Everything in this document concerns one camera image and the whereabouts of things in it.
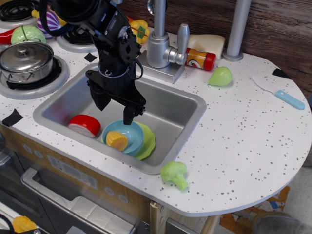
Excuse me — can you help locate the white knife blue handle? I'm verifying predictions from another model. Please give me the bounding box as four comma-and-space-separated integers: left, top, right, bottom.
251, 76, 306, 110

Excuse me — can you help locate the green plastic plate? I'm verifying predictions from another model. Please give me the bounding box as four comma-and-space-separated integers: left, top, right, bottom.
133, 121, 156, 160

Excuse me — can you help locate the green toy cabbage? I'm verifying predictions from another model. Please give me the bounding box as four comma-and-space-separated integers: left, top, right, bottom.
11, 25, 46, 44

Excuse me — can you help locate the back left stove burner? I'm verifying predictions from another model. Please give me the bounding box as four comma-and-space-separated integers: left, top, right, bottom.
0, 0, 39, 29

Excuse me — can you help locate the grey shoe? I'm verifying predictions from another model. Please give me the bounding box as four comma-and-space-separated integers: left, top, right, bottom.
252, 212, 312, 234

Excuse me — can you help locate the black tape left edge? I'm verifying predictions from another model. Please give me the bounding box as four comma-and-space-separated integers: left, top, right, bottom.
2, 109, 23, 127

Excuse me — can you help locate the yellow object bottom left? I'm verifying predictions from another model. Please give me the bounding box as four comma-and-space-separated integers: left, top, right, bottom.
12, 216, 37, 233

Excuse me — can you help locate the light blue plastic bowl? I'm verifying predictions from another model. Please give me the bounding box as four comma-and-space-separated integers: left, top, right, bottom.
101, 120, 144, 156

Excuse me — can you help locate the back right stove burner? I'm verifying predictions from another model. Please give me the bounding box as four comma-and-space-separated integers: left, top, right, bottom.
56, 26, 97, 53

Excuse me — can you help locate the cream toy bottle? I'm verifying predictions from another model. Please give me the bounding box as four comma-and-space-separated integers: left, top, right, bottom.
188, 34, 226, 60

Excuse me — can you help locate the grey metal pole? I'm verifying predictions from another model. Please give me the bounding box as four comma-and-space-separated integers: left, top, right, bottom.
222, 0, 252, 62

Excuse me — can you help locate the stove burner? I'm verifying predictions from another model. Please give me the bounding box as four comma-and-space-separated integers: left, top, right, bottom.
0, 56, 70, 100
0, 0, 39, 29
56, 26, 97, 53

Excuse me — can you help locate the yellow toy bell pepper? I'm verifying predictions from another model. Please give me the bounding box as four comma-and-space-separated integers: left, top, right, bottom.
130, 19, 150, 44

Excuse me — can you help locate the black tape edge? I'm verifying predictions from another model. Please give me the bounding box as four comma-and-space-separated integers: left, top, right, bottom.
2, 109, 23, 127
272, 68, 291, 79

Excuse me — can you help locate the grey toy sink basin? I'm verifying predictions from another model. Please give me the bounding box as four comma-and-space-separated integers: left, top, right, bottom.
33, 63, 207, 175

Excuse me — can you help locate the green toy pear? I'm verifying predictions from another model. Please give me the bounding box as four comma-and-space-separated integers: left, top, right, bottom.
207, 67, 233, 86

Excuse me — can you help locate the red toy chili pepper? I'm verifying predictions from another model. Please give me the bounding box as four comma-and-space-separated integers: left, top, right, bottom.
0, 28, 16, 45

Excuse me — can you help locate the black cable bottom left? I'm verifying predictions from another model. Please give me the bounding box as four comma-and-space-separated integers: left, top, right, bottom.
0, 213, 15, 234

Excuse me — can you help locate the black tape near sink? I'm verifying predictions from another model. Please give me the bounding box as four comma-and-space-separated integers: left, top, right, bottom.
84, 53, 97, 62

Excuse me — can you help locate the red yellow toy can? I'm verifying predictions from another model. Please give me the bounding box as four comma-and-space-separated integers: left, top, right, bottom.
186, 48, 216, 71

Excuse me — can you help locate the yellow toy corn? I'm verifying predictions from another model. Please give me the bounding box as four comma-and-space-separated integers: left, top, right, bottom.
106, 131, 128, 151

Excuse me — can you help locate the silver toy faucet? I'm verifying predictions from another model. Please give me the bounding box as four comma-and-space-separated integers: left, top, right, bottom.
138, 0, 190, 83

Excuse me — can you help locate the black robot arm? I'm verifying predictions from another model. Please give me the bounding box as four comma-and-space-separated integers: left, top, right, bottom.
39, 0, 146, 125

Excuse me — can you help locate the purple white toy onion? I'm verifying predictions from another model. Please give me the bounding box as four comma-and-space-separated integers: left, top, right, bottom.
32, 10, 61, 39

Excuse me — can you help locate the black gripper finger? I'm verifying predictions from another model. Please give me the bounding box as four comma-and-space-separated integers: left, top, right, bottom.
89, 84, 111, 111
123, 104, 136, 125

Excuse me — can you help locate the front left stove burner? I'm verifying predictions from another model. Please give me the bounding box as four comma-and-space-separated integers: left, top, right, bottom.
0, 56, 70, 100

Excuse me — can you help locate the steel pot with lid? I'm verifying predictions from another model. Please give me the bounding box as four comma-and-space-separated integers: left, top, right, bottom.
0, 41, 54, 83

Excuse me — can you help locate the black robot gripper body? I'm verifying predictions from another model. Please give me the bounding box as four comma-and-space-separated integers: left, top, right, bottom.
85, 68, 146, 115

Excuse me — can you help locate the green toy broccoli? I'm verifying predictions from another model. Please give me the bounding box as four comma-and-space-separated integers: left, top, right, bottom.
160, 161, 189, 190

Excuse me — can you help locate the black tape right edge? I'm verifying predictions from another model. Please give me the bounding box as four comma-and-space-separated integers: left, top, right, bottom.
272, 68, 291, 79

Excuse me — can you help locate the red toy cheese wedge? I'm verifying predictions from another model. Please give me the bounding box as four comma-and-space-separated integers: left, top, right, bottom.
68, 115, 101, 138

